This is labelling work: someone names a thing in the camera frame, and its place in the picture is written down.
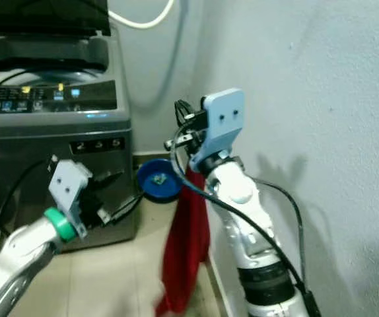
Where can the red garment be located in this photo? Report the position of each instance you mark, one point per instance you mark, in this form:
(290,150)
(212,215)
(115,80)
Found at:
(186,251)

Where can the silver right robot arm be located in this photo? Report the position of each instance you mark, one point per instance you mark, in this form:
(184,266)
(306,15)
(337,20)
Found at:
(249,251)

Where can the grey top-load washing machine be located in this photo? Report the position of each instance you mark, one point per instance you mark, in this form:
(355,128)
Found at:
(44,139)

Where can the dark washing machine lid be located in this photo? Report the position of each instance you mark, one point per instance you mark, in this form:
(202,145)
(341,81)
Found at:
(44,14)

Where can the small pale crumpled object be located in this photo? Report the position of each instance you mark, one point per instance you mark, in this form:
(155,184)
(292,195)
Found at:
(158,179)

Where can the blue plastic bowl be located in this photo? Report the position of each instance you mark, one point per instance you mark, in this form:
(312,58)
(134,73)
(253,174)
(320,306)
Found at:
(170,188)

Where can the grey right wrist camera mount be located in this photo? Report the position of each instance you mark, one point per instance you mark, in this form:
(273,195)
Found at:
(222,125)

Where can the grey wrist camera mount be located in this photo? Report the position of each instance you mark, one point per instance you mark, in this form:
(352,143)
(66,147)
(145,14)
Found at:
(222,125)
(70,188)

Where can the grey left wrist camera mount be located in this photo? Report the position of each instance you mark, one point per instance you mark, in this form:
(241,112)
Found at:
(70,188)

